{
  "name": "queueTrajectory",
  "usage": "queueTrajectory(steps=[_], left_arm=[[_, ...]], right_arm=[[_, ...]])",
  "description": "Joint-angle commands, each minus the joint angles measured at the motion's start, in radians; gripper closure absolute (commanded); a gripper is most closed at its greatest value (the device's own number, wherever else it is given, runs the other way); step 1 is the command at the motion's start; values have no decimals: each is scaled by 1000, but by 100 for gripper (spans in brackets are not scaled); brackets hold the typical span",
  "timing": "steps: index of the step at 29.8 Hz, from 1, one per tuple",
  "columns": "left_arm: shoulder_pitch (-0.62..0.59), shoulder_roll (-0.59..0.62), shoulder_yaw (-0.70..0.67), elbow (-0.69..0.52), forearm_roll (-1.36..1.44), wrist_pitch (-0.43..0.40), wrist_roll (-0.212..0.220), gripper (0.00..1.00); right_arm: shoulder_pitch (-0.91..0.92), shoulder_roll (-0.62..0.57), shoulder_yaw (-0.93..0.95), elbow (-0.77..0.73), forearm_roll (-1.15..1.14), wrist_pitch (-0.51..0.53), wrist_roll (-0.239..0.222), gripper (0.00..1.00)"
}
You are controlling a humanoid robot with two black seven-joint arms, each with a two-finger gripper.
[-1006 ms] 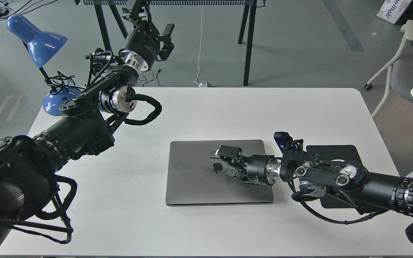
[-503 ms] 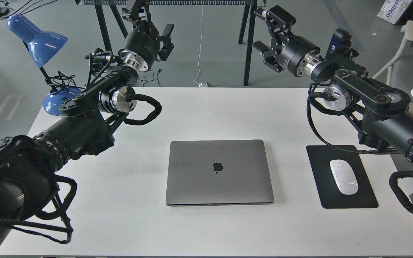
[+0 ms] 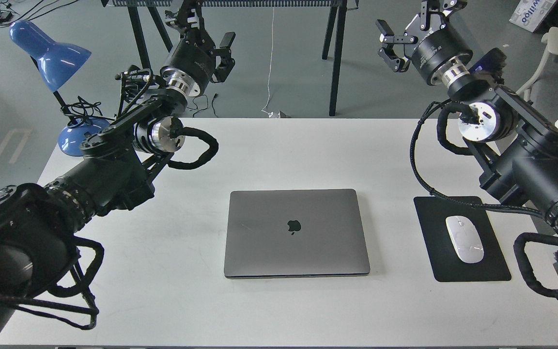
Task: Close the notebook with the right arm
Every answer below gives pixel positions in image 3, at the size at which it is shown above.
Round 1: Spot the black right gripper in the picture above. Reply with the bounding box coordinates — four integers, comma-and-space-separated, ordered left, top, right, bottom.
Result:
376, 0, 473, 86

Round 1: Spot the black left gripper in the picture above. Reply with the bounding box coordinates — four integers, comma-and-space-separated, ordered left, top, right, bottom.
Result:
161, 0, 235, 96

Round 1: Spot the grey laptop computer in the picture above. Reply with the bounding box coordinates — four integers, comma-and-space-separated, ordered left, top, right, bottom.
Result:
223, 189, 371, 279

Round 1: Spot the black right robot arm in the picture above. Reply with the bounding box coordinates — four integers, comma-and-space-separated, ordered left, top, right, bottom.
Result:
376, 0, 558, 300

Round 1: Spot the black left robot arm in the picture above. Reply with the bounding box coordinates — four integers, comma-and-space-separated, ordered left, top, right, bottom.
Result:
0, 0, 235, 332

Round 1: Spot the cardboard box with print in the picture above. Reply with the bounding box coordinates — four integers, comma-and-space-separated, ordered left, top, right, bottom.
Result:
509, 0, 558, 32

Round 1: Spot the blue desk lamp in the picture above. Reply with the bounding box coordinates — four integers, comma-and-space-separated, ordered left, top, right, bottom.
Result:
9, 20, 109, 157

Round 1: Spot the white computer mouse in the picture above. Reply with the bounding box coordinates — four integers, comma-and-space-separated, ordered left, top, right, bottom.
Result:
445, 216, 485, 264

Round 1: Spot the black mouse pad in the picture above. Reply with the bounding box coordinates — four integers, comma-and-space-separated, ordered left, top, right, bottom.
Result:
413, 196, 512, 282

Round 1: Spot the black trestle table frame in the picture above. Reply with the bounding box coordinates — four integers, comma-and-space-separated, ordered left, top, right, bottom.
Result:
101, 0, 360, 117

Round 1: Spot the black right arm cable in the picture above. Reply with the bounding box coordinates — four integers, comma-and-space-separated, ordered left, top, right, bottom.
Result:
409, 100, 546, 218

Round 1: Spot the white hanging cable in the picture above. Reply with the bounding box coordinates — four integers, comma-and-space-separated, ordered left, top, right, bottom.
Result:
261, 7, 291, 119

